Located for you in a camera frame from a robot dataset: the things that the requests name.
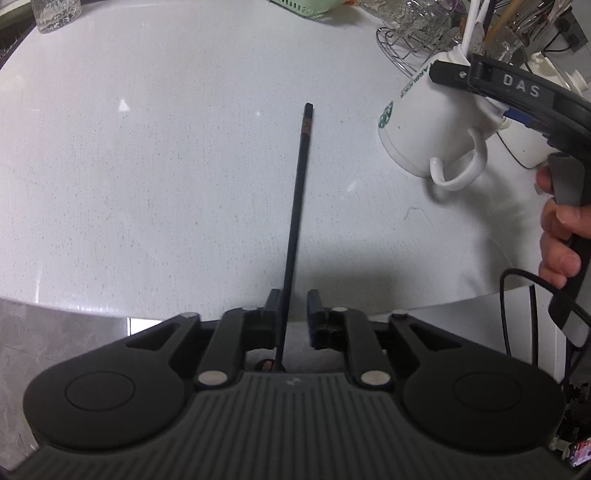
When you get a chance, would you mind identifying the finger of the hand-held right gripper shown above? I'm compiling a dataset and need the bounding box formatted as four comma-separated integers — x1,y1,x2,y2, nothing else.
429,59,472,92
502,106,537,128

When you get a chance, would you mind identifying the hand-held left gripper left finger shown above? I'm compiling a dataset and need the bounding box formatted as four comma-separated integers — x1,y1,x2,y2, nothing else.
124,289,282,387

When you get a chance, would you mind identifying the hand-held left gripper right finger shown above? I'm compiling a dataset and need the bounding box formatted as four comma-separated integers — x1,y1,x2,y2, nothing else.
307,289,467,387

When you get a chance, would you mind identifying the white chopstick yellowed band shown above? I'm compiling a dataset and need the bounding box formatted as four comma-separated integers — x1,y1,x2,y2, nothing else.
462,0,481,52

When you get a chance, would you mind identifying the white mug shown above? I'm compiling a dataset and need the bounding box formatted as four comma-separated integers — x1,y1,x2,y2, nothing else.
378,51,513,191

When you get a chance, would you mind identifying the small metal spoon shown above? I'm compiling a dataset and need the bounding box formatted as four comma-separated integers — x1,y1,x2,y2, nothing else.
489,28,528,65

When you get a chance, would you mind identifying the tan wooden chopstick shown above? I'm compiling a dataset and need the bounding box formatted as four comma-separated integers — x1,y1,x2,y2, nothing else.
487,0,525,42

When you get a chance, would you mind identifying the black chopstick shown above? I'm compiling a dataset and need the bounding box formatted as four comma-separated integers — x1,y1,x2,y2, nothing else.
274,102,315,372

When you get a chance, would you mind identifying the person's right hand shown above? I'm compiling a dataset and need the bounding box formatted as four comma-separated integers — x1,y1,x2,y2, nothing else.
534,165,591,290

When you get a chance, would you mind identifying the green plastic basket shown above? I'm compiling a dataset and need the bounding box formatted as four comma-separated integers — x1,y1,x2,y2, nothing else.
268,0,345,19

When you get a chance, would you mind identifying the textured glass tumbler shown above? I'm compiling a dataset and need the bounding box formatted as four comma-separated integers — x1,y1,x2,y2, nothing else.
32,0,82,34

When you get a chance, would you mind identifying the wire glass drying rack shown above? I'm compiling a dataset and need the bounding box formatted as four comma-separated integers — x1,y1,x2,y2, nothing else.
376,25,446,81

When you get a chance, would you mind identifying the wall power outlet strip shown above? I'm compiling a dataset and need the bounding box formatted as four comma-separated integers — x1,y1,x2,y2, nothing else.
556,11,591,46

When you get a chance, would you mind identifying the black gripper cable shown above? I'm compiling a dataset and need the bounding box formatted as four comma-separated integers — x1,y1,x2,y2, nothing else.
501,268,591,384

